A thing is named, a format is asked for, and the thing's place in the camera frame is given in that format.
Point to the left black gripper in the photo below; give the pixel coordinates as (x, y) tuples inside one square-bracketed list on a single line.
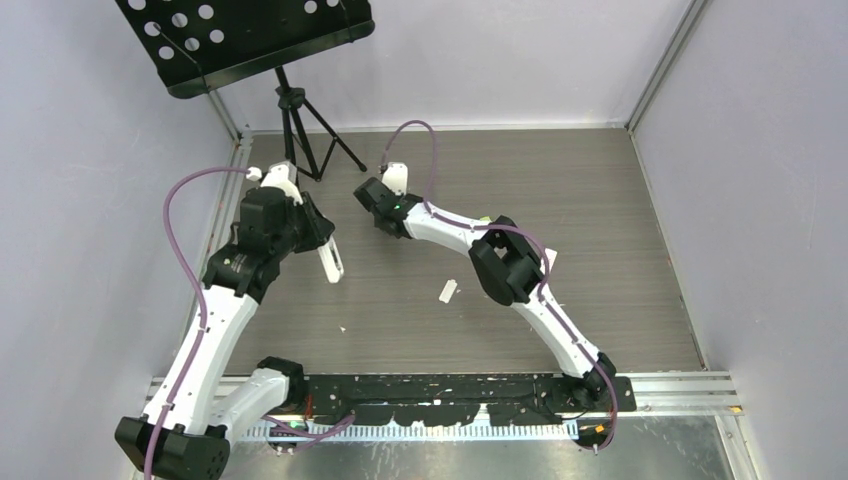
[(319, 228)]

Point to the white air conditioner remote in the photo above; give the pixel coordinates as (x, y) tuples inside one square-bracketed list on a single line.
[(331, 260)]

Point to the small white battery cover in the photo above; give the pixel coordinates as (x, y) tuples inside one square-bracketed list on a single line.
[(448, 291)]

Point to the long white remote control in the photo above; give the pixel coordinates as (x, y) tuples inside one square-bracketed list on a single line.
[(551, 256)]

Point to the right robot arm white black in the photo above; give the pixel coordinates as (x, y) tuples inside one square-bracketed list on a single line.
[(511, 266)]

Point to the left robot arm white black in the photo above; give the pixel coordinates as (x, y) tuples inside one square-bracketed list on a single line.
[(184, 432)]

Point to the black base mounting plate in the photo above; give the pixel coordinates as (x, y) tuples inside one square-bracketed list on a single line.
[(441, 400)]

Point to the black music stand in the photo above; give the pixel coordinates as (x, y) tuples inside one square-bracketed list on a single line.
[(198, 47)]

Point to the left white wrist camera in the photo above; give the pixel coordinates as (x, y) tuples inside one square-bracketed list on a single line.
[(282, 176)]

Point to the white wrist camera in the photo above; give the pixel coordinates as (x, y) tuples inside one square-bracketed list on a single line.
[(282, 176), (394, 176)]

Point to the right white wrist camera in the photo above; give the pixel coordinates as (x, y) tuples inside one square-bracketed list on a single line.
[(394, 176)]

